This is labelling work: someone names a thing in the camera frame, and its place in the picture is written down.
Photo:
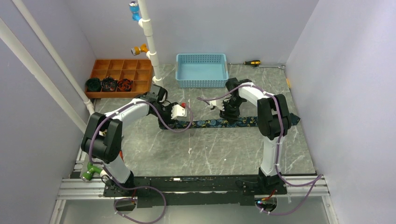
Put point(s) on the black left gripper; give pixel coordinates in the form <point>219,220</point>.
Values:
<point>169,123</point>

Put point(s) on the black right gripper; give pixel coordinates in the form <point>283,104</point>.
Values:
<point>232,118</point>

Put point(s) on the dark blue patterned tie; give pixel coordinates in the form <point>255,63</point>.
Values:
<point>250,121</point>

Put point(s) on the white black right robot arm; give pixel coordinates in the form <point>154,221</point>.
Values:
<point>273,121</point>

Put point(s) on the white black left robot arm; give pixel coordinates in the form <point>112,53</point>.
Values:
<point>102,139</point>

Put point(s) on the orange wooden compartment tray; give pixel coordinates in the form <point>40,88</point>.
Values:
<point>139,71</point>

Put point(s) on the light blue plastic basket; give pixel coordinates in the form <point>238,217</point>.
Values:
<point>199,70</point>

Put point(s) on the orange valve nozzle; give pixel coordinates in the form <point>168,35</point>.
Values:
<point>139,49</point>

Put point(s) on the rolled dark green tie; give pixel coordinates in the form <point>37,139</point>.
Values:
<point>93,85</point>

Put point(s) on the white vertical PVC pipe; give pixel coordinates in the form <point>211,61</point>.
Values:
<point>148,31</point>

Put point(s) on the green valve nozzle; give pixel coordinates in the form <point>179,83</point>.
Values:
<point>89,173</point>

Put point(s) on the blue valve nozzle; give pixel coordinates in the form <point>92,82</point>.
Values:
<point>135,10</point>

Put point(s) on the white diagonal PVC pipe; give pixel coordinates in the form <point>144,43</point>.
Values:
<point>16,46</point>

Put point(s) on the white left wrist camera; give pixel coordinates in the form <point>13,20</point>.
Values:
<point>178,111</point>

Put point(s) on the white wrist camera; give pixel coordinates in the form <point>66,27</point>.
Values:
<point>216,104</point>
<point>178,111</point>

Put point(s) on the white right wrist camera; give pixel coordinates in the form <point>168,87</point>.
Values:
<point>216,104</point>

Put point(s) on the yellow black screwdriver at wall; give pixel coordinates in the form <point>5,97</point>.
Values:
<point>252,63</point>

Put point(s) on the silver spanner at wall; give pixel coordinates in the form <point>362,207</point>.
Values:
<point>281,66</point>

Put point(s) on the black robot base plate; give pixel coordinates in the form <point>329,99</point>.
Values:
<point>197,190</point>

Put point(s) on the aluminium rail frame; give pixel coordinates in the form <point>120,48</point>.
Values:
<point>306,189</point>

